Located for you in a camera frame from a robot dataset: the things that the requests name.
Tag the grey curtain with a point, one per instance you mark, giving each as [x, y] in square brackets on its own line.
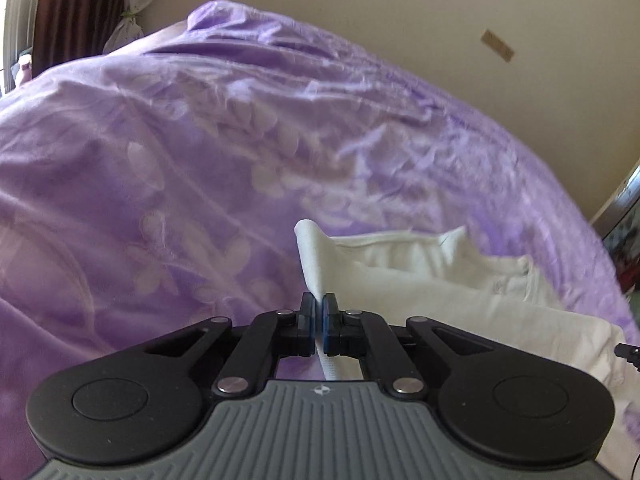
[20, 15]

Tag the brown tape strip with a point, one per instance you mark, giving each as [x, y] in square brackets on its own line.
[497, 45]

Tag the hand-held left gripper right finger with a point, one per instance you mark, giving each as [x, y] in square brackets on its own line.
[328, 320]

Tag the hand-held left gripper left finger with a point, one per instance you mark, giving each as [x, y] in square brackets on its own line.
[308, 312]

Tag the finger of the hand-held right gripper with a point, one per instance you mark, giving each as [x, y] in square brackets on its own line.
[631, 354]

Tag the purple floral blanket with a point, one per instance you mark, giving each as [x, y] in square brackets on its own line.
[200, 160]

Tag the white door frame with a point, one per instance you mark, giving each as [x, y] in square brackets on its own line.
[616, 205]

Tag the brown striped curtain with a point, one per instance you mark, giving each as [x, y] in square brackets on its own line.
[75, 10]

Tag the white small garment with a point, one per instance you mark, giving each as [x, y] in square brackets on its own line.
[450, 310]

